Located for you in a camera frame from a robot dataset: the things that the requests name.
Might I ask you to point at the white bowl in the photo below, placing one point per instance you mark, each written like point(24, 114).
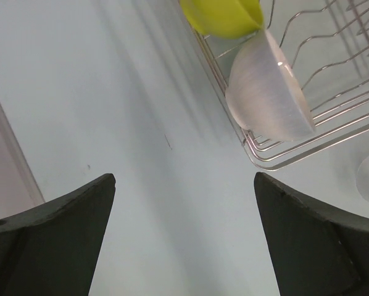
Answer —
point(263, 94)

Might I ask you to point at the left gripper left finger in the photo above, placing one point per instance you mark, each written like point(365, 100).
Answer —
point(52, 249)

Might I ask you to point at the lime green bowl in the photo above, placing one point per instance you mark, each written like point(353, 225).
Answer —
point(229, 19)

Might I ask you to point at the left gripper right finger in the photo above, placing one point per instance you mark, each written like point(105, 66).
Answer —
point(315, 248)

